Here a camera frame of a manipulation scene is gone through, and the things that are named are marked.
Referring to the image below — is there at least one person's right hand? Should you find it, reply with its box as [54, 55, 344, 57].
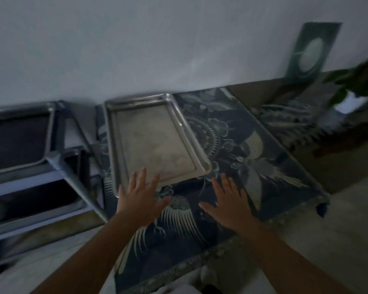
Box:
[198, 173, 259, 240]

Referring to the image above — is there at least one person's left hand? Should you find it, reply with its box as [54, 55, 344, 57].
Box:
[116, 168, 172, 227]

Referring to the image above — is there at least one person's left forearm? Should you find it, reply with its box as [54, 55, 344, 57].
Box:
[31, 212, 151, 294]

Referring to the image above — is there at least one person's right forearm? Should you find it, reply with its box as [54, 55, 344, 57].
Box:
[241, 224, 356, 294]

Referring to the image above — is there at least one blue bird-patterned cloth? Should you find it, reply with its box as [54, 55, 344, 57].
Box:
[95, 87, 330, 294]

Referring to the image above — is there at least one rectangular metal tray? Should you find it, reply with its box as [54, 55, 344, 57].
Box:
[104, 93, 212, 198]

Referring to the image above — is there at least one metal shelf rack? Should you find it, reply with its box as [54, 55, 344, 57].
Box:
[0, 100, 110, 267]

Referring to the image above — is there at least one feather-patterned cloth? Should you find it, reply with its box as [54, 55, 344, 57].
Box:
[251, 100, 329, 151]

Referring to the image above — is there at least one deep metal rack tray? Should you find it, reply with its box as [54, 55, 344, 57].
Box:
[0, 149, 91, 239]
[0, 102, 56, 177]

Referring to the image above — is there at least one brown wooden bench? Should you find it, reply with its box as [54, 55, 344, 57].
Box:
[226, 70, 368, 194]

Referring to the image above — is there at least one white plant pot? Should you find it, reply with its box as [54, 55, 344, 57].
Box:
[335, 91, 368, 115]

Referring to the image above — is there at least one dark green moon picture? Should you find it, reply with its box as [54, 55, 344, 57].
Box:
[283, 22, 343, 87]

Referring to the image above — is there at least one green leafy plant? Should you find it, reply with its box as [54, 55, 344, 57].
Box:
[322, 47, 368, 108]

